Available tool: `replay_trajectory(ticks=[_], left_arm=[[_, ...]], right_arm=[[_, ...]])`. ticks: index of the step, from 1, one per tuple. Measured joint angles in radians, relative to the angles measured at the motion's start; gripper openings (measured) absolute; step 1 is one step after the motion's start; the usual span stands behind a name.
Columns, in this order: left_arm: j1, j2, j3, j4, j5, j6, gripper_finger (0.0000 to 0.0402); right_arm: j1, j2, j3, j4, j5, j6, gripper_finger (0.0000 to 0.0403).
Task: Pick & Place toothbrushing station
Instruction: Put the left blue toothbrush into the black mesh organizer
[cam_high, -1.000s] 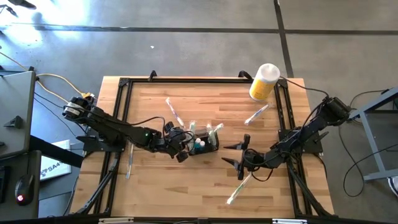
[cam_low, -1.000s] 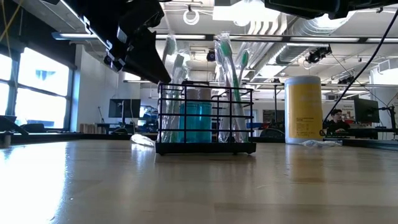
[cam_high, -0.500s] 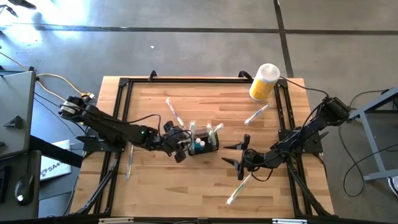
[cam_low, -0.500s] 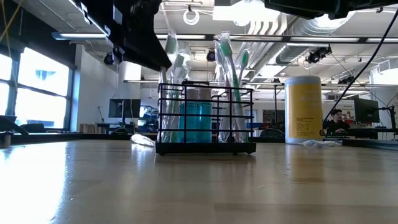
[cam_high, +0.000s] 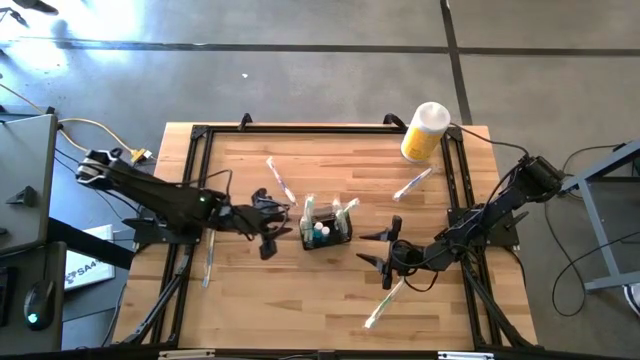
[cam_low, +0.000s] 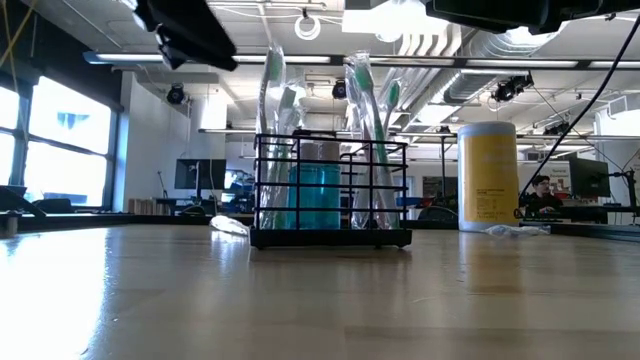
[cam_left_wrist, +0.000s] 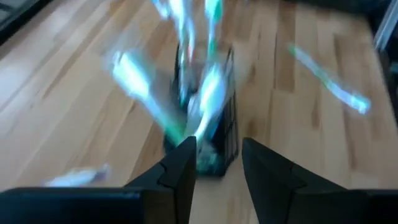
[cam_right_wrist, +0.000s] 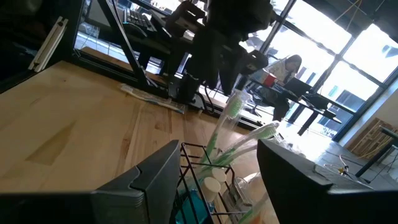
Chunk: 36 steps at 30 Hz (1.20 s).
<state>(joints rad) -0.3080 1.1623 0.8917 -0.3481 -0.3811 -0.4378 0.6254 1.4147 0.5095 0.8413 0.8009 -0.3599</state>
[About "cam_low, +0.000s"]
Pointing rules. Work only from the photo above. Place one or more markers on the black computer monitor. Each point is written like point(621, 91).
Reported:
point(200, 174)
point(589, 177)

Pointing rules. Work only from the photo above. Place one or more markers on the black ceiling camera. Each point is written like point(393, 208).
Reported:
point(340, 90)
point(175, 94)

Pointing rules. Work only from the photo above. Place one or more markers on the person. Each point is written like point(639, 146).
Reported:
point(542, 200)

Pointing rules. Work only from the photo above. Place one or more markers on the black ceiling spotlight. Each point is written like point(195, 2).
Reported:
point(510, 87)

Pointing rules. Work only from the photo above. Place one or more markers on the blue toothbrush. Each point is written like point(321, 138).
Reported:
point(515, 230)

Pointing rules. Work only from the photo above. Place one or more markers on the ceiling strip light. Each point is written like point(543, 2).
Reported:
point(290, 59)

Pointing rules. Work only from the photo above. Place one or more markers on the black aluminium table frame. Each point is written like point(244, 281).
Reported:
point(100, 221)

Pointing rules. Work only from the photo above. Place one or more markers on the purple toothbrush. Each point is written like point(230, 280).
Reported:
point(230, 225)

